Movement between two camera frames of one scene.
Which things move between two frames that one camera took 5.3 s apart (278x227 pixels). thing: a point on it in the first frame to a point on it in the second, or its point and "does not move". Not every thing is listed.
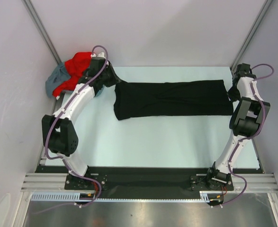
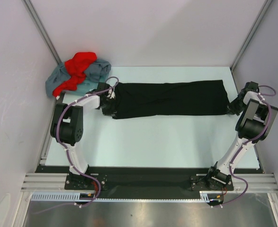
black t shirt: x=139 y=100 does not move
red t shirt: x=76 y=67 does not move
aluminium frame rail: x=253 y=182 does not move
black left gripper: x=115 y=79 to x=112 y=112
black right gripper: x=233 y=96 to x=232 y=109
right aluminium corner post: x=266 y=4 does not move
